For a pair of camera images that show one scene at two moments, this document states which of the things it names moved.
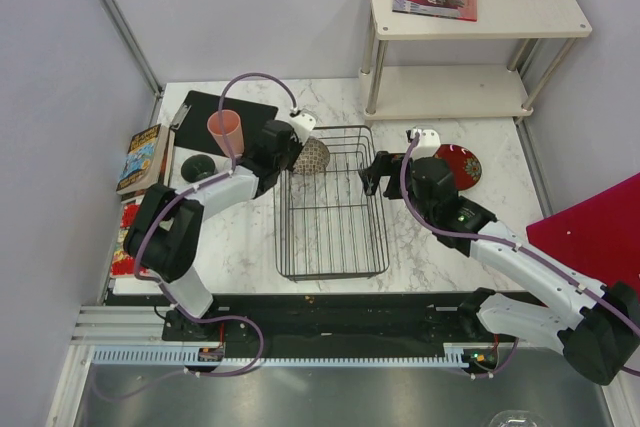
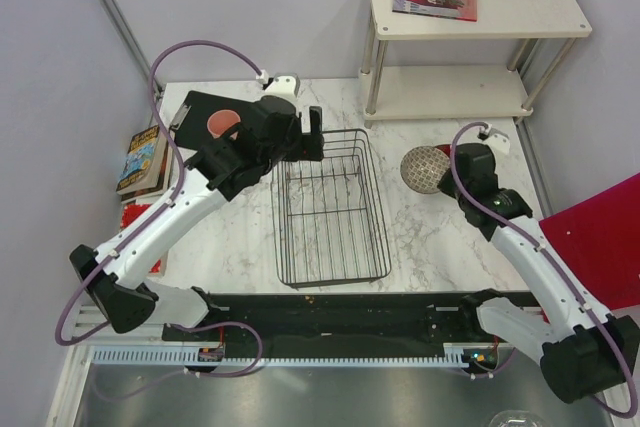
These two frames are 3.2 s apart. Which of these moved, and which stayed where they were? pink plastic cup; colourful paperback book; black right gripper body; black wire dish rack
Moved: black right gripper body
Stayed: black wire dish rack; colourful paperback book; pink plastic cup
